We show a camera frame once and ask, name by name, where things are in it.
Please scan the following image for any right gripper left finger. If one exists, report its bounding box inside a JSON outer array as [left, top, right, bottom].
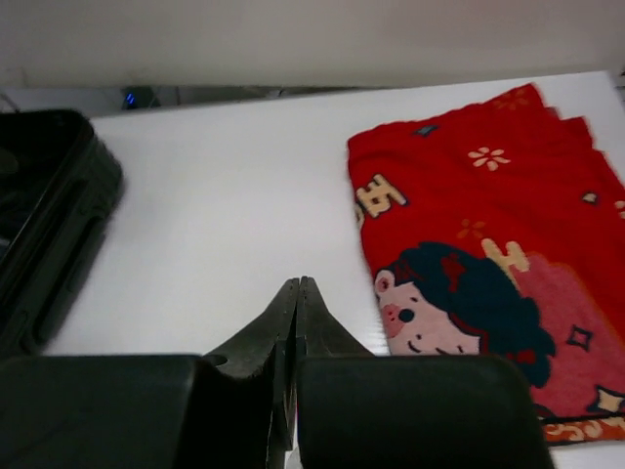
[[204, 278, 299, 468]]

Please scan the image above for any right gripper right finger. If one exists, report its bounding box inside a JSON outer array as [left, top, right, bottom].
[[295, 277, 373, 454]]

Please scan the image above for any red cartoon print cloth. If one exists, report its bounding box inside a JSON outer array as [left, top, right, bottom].
[[347, 83, 624, 445]]

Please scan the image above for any black hard-shell suitcase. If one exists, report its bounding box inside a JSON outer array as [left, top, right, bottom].
[[1, 108, 124, 357]]

